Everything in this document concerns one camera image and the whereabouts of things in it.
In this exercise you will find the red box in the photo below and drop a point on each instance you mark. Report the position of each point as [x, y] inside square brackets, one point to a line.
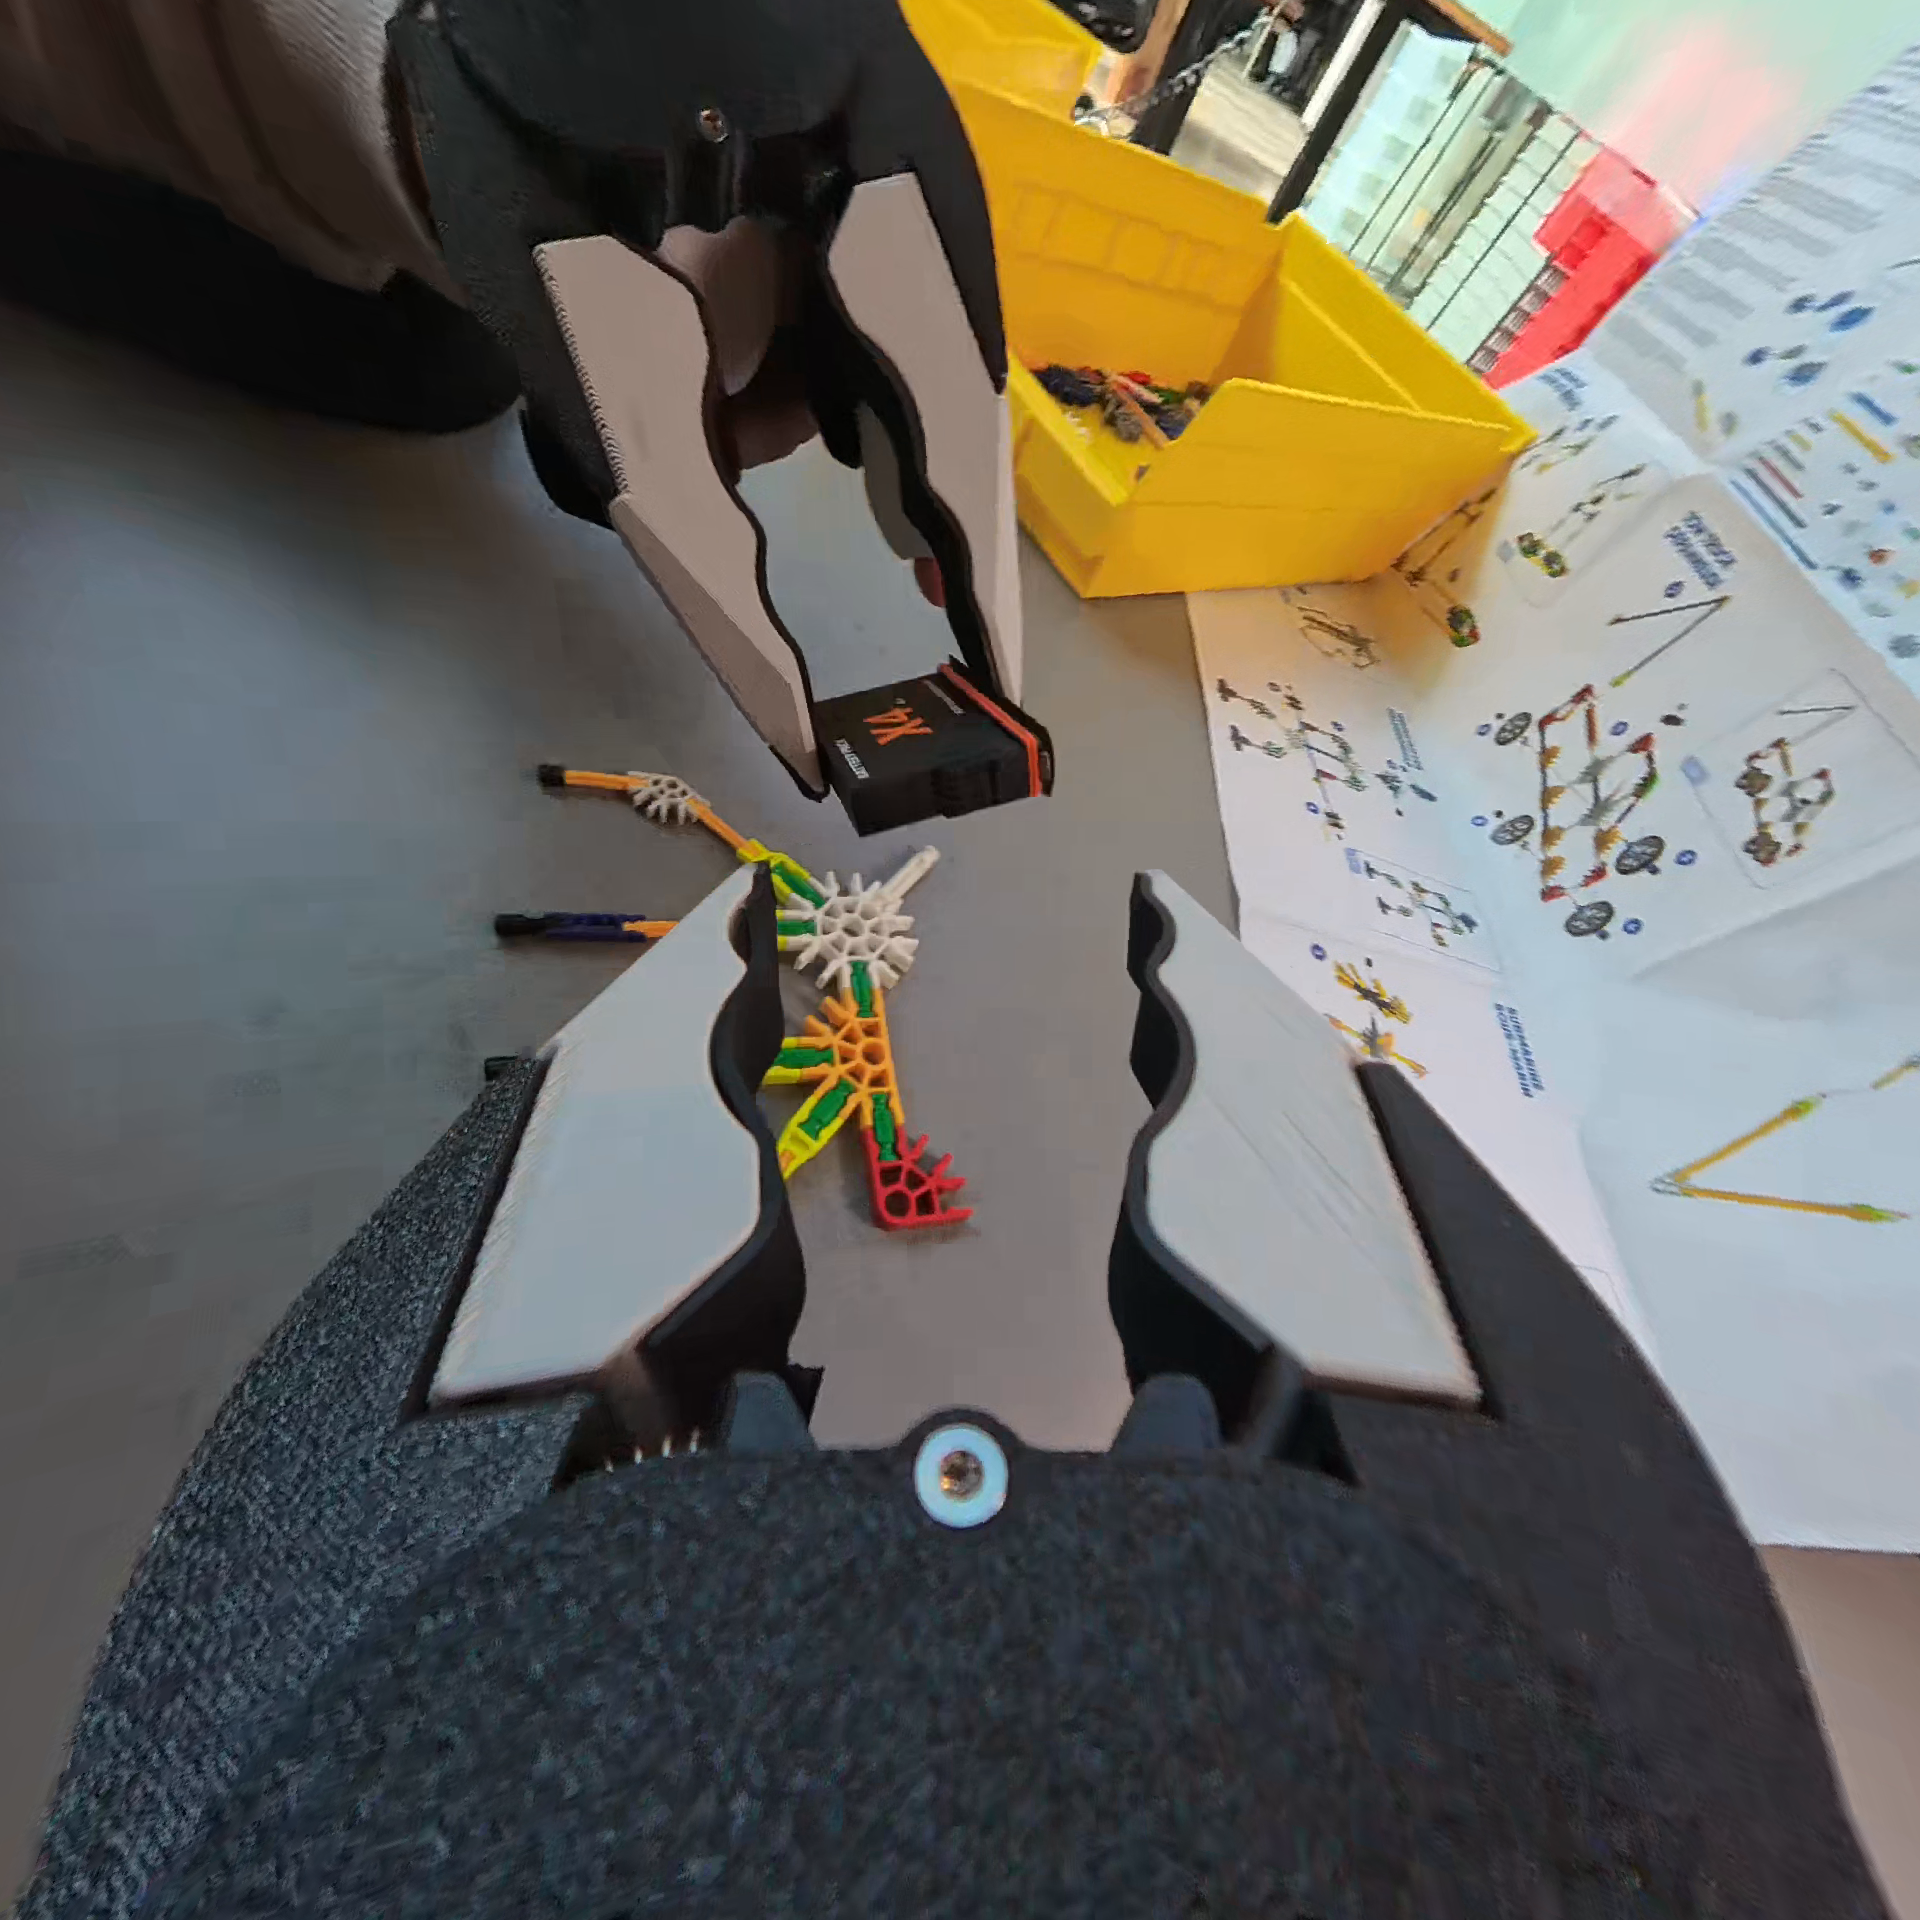
[1605, 237]

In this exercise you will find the pile of toy pieces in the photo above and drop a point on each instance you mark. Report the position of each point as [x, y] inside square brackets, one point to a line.
[1122, 400]

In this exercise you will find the multicoloured construction toy model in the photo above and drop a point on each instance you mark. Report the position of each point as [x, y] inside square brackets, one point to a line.
[862, 928]

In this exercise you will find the person's left hand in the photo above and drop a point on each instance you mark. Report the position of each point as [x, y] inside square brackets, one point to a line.
[783, 425]

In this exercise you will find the yellow plastic bin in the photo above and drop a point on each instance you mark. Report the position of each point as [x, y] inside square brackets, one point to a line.
[1010, 43]
[1306, 464]

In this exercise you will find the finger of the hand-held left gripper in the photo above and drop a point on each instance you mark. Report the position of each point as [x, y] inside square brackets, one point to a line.
[935, 420]
[656, 492]

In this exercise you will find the black battery with orange stripe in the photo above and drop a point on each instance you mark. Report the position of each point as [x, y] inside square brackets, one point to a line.
[919, 752]

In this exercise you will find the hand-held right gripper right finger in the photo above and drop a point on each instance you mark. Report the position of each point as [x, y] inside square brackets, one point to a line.
[1288, 1186]

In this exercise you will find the white instruction sheet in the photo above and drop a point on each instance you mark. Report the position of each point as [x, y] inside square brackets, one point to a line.
[1649, 928]

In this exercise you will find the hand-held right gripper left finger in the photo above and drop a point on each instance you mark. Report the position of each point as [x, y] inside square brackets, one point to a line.
[627, 1202]

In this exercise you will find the wooden table with black legs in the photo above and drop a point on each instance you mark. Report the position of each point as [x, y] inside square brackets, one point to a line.
[1357, 61]

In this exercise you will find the grey desk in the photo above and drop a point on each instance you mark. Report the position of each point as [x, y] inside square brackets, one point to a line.
[296, 752]

